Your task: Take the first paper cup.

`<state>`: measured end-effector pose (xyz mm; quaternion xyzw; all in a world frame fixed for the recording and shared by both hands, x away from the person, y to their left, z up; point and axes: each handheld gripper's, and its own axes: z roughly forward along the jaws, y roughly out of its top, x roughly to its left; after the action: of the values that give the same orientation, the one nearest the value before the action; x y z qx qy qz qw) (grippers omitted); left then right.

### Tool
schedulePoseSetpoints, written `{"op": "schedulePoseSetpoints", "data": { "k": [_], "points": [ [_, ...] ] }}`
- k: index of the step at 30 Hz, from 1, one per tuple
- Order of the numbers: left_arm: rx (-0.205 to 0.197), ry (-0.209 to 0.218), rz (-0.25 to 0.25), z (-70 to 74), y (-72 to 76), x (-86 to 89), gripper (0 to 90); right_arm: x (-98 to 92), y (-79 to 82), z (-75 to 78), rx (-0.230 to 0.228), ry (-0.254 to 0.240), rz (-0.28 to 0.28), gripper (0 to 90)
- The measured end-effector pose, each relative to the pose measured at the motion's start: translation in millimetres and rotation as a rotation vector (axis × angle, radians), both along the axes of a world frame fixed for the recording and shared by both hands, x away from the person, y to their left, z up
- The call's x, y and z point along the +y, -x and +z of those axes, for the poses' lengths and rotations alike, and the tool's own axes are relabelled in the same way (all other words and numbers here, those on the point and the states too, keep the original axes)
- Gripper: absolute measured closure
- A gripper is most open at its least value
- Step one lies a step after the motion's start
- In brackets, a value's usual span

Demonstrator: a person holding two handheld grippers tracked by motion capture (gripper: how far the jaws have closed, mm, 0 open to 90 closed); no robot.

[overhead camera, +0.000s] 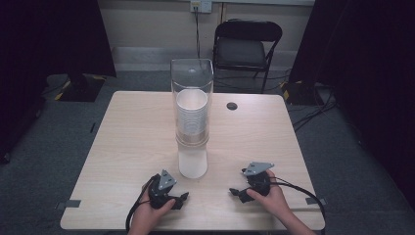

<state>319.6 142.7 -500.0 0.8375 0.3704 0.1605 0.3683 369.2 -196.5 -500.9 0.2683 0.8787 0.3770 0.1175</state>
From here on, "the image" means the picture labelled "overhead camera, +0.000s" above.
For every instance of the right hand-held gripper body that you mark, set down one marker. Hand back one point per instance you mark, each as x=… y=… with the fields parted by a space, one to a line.
x=259 y=182

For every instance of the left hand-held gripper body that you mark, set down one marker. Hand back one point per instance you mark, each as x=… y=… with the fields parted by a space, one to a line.
x=158 y=196

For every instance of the person's left hand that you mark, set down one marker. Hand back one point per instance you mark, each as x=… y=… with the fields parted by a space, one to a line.
x=148 y=215

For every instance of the person's right hand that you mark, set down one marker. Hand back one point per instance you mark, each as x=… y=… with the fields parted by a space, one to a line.
x=274 y=202

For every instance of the stack of white paper cups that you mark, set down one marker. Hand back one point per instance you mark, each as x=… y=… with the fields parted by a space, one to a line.
x=192 y=163

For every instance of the grey tape strip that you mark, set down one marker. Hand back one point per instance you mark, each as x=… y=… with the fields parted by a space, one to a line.
x=315 y=201
x=68 y=204

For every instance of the black table grommet hole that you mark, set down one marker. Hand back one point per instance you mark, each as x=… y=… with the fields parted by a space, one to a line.
x=232 y=106

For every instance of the black stand base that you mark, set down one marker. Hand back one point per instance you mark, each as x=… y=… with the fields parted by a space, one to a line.
x=81 y=88
x=301 y=93

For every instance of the clear plastic cup dispenser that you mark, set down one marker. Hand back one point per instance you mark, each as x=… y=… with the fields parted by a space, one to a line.
x=192 y=73

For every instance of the black folding chair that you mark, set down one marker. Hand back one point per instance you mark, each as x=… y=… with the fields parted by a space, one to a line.
x=241 y=52

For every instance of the black curtain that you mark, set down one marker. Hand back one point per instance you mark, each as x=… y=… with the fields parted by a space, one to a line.
x=368 y=81
x=49 y=49

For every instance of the white wall conduit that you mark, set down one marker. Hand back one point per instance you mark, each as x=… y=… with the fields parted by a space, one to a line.
x=261 y=2

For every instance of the white wall socket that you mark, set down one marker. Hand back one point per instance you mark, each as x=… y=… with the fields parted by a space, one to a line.
x=201 y=6

